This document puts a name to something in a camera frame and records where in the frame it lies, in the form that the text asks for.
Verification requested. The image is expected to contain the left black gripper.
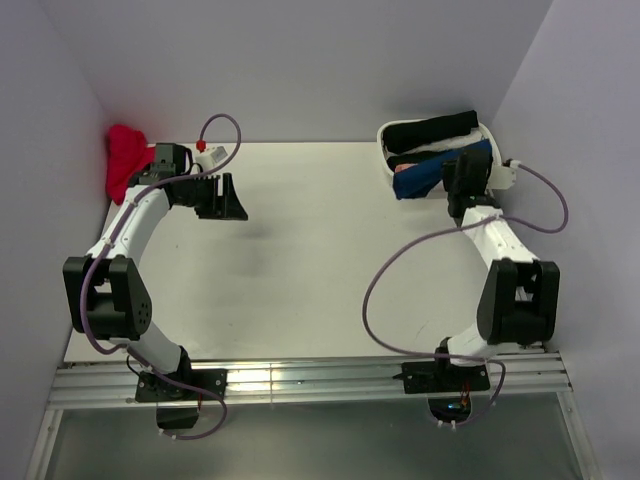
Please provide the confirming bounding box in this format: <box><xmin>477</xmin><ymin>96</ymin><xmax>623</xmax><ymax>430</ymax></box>
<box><xmin>175</xmin><ymin>172</ymin><xmax>248</xmax><ymax>221</ymax></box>

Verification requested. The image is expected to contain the blue Mickey Mouse t-shirt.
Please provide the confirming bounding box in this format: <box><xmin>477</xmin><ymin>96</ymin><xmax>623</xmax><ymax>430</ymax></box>
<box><xmin>392</xmin><ymin>140</ymin><xmax>492</xmax><ymax>200</ymax></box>

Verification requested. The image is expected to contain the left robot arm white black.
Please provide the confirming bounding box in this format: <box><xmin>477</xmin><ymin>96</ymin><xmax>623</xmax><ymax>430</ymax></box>
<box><xmin>63</xmin><ymin>143</ymin><xmax>249</xmax><ymax>399</ymax></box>

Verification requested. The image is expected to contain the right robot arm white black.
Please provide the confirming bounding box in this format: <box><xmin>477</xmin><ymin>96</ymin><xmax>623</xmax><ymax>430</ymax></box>
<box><xmin>432</xmin><ymin>149</ymin><xmax>560</xmax><ymax>390</ymax></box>

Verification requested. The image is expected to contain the white plastic basket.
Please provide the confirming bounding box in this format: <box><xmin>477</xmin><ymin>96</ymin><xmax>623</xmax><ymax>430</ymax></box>
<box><xmin>376</xmin><ymin>118</ymin><xmax>502</xmax><ymax>185</ymax></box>

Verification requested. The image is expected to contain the white rolled shirt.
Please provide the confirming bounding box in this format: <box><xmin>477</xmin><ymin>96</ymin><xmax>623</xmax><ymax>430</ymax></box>
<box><xmin>421</xmin><ymin>129</ymin><xmax>485</xmax><ymax>152</ymax></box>

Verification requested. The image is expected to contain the lower black rolled shirt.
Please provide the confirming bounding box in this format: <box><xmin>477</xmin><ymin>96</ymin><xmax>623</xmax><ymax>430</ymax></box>
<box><xmin>386</xmin><ymin>150</ymin><xmax>448</xmax><ymax>172</ymax></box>

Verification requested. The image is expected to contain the black rolled shirt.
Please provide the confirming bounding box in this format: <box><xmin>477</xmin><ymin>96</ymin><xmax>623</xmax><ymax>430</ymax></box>
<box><xmin>381</xmin><ymin>110</ymin><xmax>479</xmax><ymax>154</ymax></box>
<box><xmin>386</xmin><ymin>150</ymin><xmax>448</xmax><ymax>172</ymax></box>

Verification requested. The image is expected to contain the pink rolled shirt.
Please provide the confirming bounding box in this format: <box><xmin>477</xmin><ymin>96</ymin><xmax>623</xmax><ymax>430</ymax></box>
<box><xmin>394</xmin><ymin>163</ymin><xmax>414</xmax><ymax>174</ymax></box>

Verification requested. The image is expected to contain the top black rolled shirt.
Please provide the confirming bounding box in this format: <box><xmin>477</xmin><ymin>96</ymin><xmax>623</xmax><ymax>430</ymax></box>
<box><xmin>381</xmin><ymin>110</ymin><xmax>479</xmax><ymax>154</ymax></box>

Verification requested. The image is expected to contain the red t-shirt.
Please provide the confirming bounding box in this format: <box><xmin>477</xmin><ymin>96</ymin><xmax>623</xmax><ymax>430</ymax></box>
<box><xmin>105</xmin><ymin>124</ymin><xmax>155</xmax><ymax>205</ymax></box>

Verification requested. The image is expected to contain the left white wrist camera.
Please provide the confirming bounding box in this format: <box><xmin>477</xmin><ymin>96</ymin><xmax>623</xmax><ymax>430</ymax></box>
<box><xmin>194</xmin><ymin>146</ymin><xmax>228</xmax><ymax>172</ymax></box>

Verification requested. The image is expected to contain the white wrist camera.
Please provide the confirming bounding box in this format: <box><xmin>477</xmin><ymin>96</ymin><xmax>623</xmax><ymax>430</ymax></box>
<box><xmin>487</xmin><ymin>159</ymin><xmax>520</xmax><ymax>191</ymax></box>
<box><xmin>194</xmin><ymin>146</ymin><xmax>228</xmax><ymax>172</ymax></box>

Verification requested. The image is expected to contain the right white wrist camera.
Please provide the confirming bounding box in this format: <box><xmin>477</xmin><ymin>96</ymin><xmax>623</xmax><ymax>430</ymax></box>
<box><xmin>487</xmin><ymin>159</ymin><xmax>520</xmax><ymax>191</ymax></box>

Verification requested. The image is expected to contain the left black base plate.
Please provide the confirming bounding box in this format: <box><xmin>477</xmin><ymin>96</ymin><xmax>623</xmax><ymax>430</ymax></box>
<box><xmin>135</xmin><ymin>369</ymin><xmax>227</xmax><ymax>403</ymax></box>

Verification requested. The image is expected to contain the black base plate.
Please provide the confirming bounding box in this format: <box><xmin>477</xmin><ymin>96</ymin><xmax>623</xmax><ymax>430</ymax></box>
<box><xmin>135</xmin><ymin>369</ymin><xmax>227</xmax><ymax>403</ymax></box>
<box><xmin>393</xmin><ymin>360</ymin><xmax>490</xmax><ymax>394</ymax></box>

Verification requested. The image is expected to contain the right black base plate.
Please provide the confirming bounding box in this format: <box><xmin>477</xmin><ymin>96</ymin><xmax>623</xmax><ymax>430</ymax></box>
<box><xmin>393</xmin><ymin>360</ymin><xmax>490</xmax><ymax>394</ymax></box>

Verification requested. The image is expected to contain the aluminium rail frame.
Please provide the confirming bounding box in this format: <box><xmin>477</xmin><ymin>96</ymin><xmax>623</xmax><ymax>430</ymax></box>
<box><xmin>24</xmin><ymin>179</ymin><xmax>601</xmax><ymax>480</ymax></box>

